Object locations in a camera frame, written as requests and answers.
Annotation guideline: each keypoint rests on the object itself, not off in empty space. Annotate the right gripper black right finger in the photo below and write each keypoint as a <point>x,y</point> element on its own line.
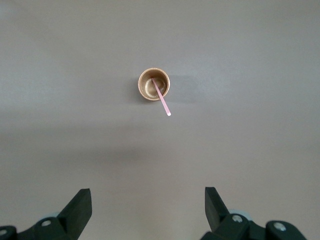
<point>220,222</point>

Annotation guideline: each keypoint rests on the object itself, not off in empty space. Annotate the pink chopstick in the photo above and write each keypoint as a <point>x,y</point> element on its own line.
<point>163,103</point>

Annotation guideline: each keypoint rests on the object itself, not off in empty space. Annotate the brown cylindrical cup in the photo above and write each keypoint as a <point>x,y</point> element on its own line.
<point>147,90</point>

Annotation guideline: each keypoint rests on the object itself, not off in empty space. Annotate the brown table cover sheet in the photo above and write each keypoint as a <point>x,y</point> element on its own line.
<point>75,100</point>

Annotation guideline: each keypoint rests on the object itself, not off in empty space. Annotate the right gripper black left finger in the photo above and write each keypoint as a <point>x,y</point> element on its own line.
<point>65,225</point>

